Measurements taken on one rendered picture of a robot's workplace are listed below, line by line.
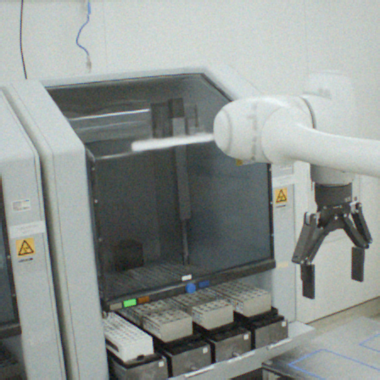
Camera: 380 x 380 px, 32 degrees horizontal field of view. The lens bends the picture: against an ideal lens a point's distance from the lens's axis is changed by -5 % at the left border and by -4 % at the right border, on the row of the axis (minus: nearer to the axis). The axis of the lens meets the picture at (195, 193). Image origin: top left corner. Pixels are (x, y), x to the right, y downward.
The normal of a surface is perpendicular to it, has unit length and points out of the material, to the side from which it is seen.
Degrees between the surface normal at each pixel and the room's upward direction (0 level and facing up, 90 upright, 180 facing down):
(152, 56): 90
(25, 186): 90
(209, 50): 90
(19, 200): 90
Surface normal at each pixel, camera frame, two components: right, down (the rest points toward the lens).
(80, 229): 0.54, 0.14
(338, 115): 0.34, 0.11
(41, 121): 0.21, -0.79
